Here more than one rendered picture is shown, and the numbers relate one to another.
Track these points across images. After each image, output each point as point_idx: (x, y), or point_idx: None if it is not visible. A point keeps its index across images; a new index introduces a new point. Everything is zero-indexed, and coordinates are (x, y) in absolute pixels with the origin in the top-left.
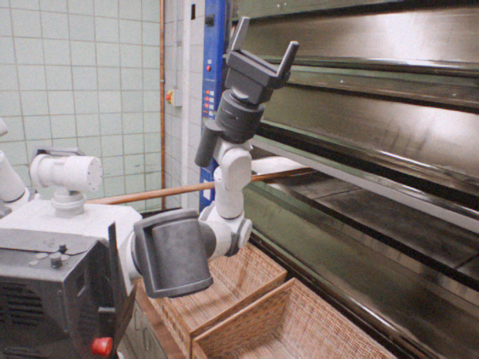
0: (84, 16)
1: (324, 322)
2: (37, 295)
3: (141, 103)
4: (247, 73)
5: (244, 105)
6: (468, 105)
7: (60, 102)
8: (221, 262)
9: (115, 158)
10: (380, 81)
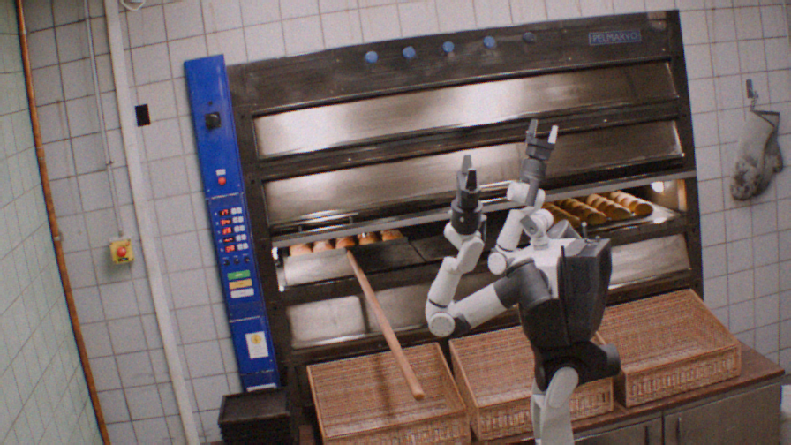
0: (3, 162)
1: (500, 346)
2: (607, 252)
3: (53, 286)
4: (546, 146)
5: (544, 162)
6: (538, 135)
7: (21, 320)
8: (316, 424)
9: (66, 395)
10: (474, 136)
